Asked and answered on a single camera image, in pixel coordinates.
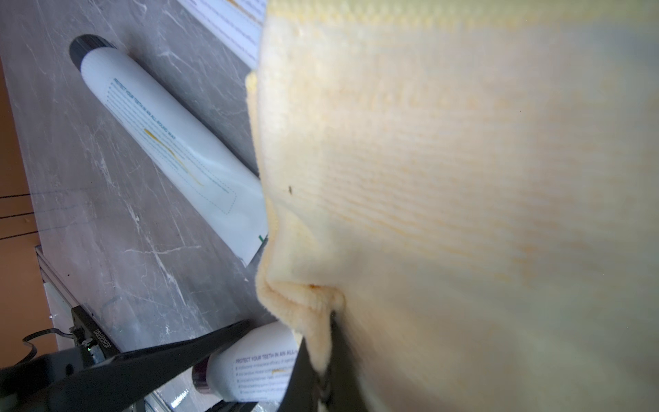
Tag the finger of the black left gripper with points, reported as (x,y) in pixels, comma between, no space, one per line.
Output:
(69,380)

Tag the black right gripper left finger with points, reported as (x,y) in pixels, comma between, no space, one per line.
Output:
(302,394)

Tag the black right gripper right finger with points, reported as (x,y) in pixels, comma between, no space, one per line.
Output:
(343,385)

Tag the white toothpaste tube purple cap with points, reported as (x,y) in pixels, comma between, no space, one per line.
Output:
(257,368)

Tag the yellow cleaning cloth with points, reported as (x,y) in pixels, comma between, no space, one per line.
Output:
(471,188)

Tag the white tube green cap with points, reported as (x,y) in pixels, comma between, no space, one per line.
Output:
(220,187)

